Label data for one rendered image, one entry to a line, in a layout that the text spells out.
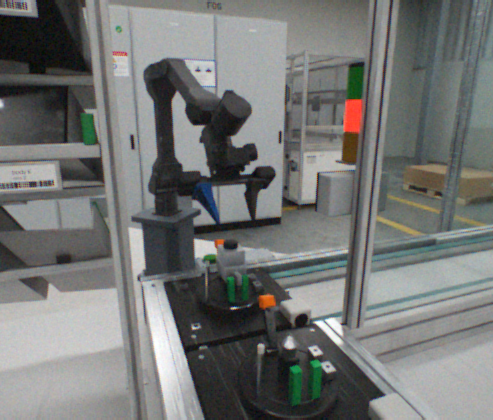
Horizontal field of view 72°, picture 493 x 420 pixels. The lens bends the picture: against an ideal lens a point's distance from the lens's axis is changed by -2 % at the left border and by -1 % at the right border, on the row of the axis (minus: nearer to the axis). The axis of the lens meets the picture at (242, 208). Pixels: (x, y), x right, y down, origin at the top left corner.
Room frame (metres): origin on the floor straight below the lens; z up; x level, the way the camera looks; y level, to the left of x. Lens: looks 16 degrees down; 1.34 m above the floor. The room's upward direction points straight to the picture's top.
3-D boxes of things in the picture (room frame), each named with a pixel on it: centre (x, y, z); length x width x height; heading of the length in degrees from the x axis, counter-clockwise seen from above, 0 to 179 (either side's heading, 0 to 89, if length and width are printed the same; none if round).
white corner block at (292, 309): (0.58, -0.10, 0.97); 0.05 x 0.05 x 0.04; 20
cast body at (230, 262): (0.62, 0.02, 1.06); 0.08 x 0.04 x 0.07; 21
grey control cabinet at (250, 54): (4.08, -0.01, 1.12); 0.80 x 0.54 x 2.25; 111
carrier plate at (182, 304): (0.64, 0.02, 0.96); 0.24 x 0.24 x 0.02; 20
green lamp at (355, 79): (0.59, -0.19, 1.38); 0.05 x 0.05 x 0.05
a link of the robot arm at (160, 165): (0.94, 0.21, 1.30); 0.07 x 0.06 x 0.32; 124
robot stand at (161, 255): (0.96, 0.22, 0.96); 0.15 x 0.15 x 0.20; 66
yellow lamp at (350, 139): (0.59, -0.19, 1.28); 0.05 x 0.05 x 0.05
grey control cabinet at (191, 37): (3.80, 0.74, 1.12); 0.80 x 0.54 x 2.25; 111
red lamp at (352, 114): (0.59, -0.19, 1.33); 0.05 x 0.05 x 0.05
